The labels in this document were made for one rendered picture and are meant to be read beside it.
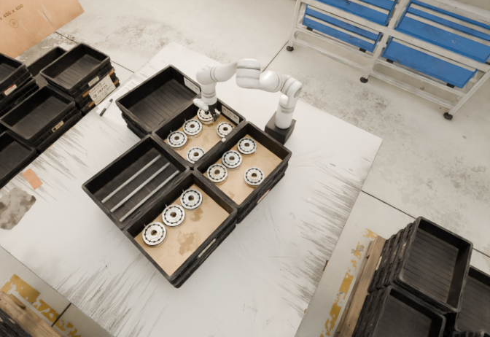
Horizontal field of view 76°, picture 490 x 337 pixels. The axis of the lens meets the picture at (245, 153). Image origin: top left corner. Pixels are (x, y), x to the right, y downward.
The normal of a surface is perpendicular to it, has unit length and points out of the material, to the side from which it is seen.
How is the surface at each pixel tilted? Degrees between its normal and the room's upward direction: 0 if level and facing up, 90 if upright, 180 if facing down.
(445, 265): 0
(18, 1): 77
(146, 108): 0
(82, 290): 0
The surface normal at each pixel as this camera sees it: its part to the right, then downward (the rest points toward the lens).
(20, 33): 0.83, 0.28
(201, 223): 0.04, -0.53
